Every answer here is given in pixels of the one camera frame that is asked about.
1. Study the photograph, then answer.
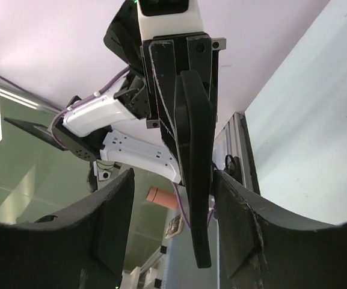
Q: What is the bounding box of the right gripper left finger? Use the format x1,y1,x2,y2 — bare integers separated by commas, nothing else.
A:
0,169,134,288

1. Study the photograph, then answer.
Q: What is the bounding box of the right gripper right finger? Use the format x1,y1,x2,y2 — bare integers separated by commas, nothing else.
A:
214,170,347,288

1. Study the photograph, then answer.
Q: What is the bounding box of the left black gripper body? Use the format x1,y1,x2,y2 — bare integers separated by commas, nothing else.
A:
103,1,226,128

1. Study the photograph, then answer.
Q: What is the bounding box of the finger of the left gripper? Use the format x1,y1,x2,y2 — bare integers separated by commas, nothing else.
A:
186,33,214,99
148,40,182,184

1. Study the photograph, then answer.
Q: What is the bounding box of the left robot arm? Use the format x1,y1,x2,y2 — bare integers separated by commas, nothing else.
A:
8,1,226,188

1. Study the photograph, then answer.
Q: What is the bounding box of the orange cylinder in background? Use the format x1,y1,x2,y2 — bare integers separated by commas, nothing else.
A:
146,187,178,210

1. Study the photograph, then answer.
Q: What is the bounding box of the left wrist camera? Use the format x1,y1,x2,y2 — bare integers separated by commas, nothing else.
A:
137,1,204,41

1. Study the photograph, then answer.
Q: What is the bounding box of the right aluminium side rail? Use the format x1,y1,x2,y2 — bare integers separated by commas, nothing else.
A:
213,112,260,194

